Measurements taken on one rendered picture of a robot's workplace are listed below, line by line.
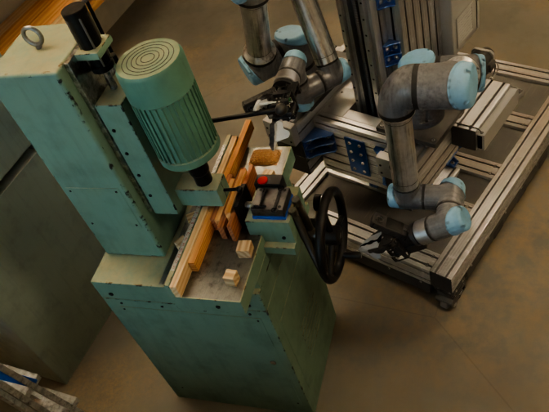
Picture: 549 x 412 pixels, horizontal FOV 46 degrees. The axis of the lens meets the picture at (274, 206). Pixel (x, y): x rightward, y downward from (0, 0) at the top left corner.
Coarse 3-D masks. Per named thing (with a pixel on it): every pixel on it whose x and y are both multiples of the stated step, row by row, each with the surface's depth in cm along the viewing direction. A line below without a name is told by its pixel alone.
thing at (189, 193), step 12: (180, 180) 192; (192, 180) 191; (216, 180) 188; (180, 192) 190; (192, 192) 189; (204, 192) 188; (216, 192) 186; (228, 192) 193; (192, 204) 194; (204, 204) 192; (216, 204) 191
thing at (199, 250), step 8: (248, 120) 219; (248, 128) 217; (240, 136) 214; (248, 136) 217; (240, 144) 212; (240, 152) 211; (232, 160) 207; (240, 160) 211; (232, 168) 205; (208, 224) 191; (200, 232) 189; (208, 232) 190; (200, 240) 187; (208, 240) 191; (200, 248) 186; (192, 256) 184; (200, 256) 186; (192, 264) 183; (200, 264) 186
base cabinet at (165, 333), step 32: (288, 256) 211; (288, 288) 212; (320, 288) 246; (128, 320) 221; (160, 320) 215; (192, 320) 209; (224, 320) 204; (256, 320) 198; (288, 320) 212; (320, 320) 246; (160, 352) 234; (192, 352) 227; (224, 352) 221; (256, 352) 215; (288, 352) 213; (320, 352) 249; (192, 384) 249; (224, 384) 242; (256, 384) 234; (288, 384) 228; (320, 384) 250
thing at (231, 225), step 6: (252, 168) 199; (246, 174) 197; (252, 174) 199; (246, 180) 195; (252, 180) 199; (252, 186) 199; (252, 192) 199; (234, 216) 187; (228, 222) 185; (234, 222) 187; (228, 228) 185; (234, 228) 187; (240, 228) 191; (234, 234) 187; (234, 240) 189
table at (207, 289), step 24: (264, 168) 207; (288, 168) 209; (216, 240) 191; (264, 240) 190; (216, 264) 185; (240, 264) 183; (192, 288) 181; (216, 288) 179; (240, 288) 177; (240, 312) 178
